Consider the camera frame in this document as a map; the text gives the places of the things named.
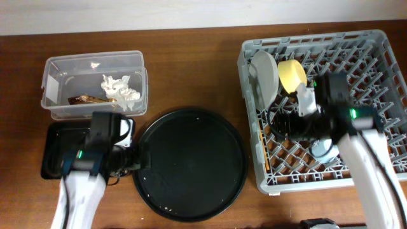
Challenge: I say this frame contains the grey plate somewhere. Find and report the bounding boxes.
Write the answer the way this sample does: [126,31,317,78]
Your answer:
[249,51,279,110]

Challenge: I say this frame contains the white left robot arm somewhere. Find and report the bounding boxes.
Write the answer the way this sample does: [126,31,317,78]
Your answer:
[51,144,152,229]

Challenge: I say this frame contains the brown snack wrapper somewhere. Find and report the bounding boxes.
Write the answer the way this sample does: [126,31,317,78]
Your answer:
[67,95,116,105]

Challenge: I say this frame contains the wooden chopstick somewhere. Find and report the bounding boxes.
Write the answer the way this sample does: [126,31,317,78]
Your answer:
[259,130,271,173]

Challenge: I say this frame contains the grey dishwasher rack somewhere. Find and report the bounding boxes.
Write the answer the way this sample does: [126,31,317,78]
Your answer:
[237,30,406,195]

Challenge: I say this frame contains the clear plastic waste bin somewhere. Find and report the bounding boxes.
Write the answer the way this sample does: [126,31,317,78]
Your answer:
[41,50,149,120]

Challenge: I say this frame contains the black rectangular tray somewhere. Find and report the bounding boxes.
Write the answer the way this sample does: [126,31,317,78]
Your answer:
[41,121,90,179]

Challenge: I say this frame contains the yellow bowl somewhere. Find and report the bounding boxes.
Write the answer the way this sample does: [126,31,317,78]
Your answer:
[277,59,307,94]

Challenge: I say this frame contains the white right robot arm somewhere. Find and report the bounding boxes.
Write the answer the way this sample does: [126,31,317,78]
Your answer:
[266,106,406,228]

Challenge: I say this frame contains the round black tray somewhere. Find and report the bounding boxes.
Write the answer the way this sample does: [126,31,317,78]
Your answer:
[133,108,248,222]

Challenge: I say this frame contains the crumpled white tissue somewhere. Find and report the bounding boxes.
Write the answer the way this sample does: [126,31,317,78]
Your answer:
[100,74,141,111]

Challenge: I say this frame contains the blue cup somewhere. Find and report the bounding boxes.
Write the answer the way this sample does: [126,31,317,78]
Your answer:
[310,139,339,164]

